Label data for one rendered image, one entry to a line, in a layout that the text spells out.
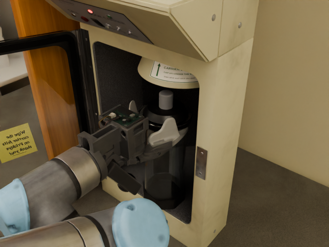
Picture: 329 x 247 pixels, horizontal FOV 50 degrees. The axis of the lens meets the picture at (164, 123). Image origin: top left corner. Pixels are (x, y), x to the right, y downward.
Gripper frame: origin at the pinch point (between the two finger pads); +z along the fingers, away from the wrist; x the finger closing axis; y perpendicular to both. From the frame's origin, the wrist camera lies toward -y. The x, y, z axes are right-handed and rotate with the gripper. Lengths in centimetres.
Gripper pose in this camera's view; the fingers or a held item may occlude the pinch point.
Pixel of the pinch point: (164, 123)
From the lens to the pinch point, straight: 71.3
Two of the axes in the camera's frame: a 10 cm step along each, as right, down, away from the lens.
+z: 6.4, -4.3, 6.4
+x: -7.7, -3.5, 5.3
